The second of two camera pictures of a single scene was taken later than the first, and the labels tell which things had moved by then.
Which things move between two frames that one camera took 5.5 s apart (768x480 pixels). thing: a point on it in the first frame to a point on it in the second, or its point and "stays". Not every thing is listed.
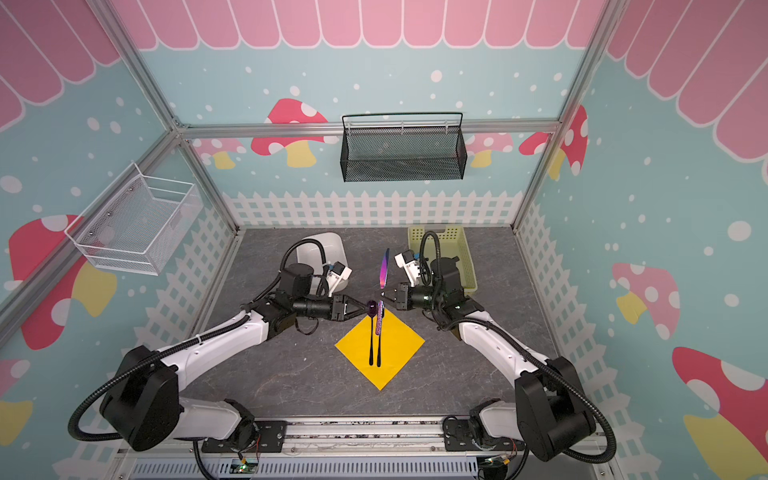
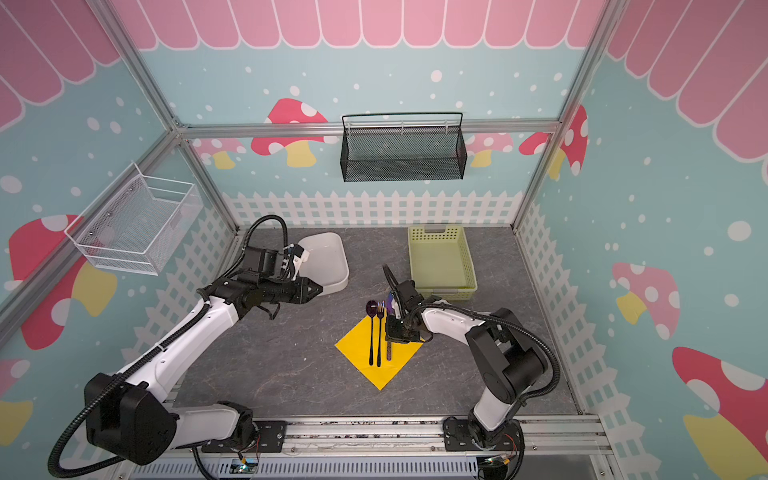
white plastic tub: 311,254 stays
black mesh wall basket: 399,147 stays
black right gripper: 398,297 to 398,327
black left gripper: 338,307 to 302,290
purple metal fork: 379,325 stays
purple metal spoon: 372,309 stays
